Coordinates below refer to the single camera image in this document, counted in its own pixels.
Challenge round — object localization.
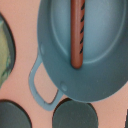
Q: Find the grey pot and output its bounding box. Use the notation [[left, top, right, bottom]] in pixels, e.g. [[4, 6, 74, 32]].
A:
[[29, 0, 128, 111]]

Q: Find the brown toy sausage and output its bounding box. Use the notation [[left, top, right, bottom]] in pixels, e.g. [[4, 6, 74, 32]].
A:
[[71, 0, 85, 69]]

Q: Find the beige bowl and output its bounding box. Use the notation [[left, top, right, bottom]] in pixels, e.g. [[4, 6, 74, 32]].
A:
[[0, 13, 16, 87]]

